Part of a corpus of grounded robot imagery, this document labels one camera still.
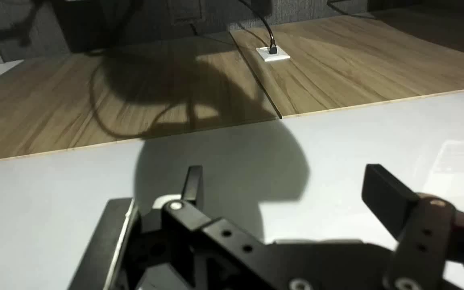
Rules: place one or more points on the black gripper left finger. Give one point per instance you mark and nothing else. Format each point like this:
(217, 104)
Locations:
(233, 239)

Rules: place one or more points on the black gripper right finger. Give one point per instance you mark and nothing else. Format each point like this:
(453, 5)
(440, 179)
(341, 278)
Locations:
(426, 236)

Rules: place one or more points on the large white whiteboard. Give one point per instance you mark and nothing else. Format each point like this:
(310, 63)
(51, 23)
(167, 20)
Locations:
(55, 203)

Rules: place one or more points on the white socket plate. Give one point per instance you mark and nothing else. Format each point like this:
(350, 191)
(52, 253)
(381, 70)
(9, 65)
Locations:
(275, 55)

